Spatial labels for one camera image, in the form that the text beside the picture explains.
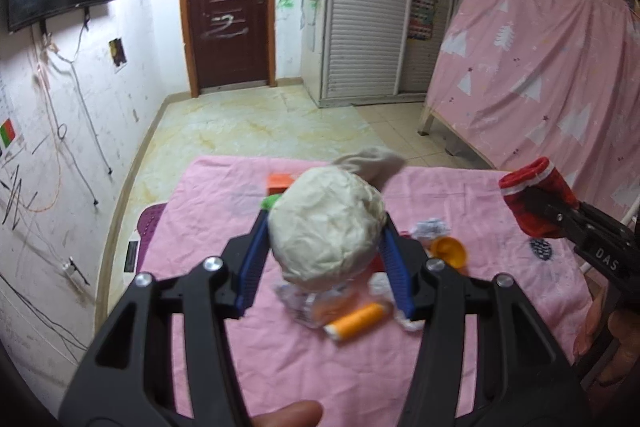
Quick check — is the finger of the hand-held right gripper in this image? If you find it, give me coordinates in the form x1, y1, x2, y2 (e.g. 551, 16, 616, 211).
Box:
532, 189, 588, 235

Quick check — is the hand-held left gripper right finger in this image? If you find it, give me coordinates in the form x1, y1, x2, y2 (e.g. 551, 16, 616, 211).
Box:
378, 216, 588, 427

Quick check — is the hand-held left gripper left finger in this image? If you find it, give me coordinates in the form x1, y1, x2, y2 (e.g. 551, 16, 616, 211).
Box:
57, 211, 271, 427

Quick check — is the red sock with white stripe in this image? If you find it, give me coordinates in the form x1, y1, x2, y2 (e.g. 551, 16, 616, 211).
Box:
499, 158, 581, 238

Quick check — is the orange thread spool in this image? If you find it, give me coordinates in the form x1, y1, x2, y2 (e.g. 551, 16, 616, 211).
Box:
324, 302, 391, 344

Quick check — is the white paper ball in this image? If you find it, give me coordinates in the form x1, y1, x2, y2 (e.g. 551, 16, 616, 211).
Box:
268, 166, 388, 288

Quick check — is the person's right hand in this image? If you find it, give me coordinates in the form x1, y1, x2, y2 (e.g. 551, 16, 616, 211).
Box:
574, 292, 640, 383

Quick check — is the person's left hand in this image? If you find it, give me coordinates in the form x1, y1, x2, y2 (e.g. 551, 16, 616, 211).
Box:
249, 399, 323, 427

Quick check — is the crumpled silver wrapper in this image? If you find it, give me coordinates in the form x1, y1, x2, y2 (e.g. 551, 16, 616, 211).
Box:
410, 218, 451, 240

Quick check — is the pink table cloth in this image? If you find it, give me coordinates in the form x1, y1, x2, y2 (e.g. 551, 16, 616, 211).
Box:
135, 155, 593, 427

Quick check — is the clear plastic wrapper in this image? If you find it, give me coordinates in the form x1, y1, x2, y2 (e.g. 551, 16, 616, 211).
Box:
274, 274, 425, 334

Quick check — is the small orange box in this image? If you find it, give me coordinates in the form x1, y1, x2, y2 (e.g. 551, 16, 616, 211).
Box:
266, 173, 296, 195

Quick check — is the beige grey sock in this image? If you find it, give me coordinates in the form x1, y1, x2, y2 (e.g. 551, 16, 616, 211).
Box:
327, 146, 406, 182

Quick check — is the pink tree print curtain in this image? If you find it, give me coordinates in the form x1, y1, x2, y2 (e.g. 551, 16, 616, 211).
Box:
425, 0, 640, 228

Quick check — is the white slatted wardrobe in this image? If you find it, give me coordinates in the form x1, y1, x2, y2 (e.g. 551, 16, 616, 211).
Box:
300, 0, 476, 108

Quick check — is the white wall socket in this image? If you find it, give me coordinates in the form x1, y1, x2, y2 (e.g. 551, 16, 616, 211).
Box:
62, 257, 92, 286

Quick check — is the colourful grid wall poster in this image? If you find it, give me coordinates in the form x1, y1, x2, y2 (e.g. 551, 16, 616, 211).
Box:
407, 0, 441, 40

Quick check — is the white wall cable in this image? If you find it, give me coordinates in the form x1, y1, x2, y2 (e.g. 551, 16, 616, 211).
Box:
45, 37, 115, 175

